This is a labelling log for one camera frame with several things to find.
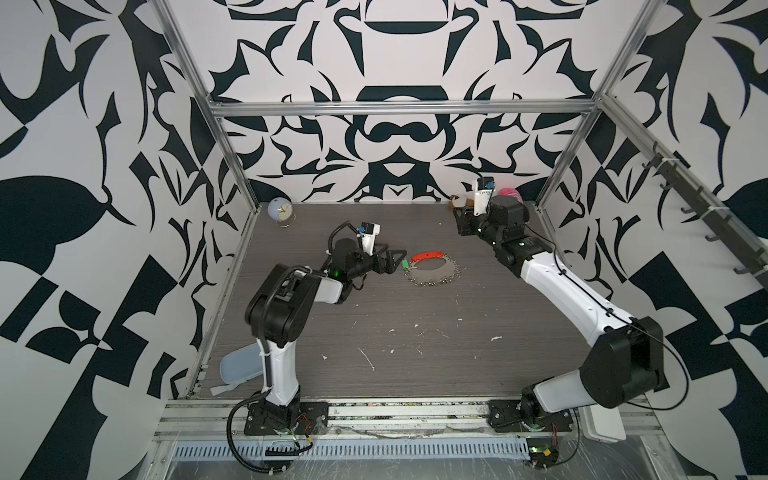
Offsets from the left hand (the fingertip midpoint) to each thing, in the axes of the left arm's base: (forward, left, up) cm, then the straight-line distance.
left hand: (399, 242), depth 91 cm
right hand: (+1, -16, +15) cm, 22 cm away
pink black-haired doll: (+29, -46, -8) cm, 55 cm away
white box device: (-47, -44, -9) cm, 65 cm away
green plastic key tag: (+1, -3, -13) cm, 13 cm away
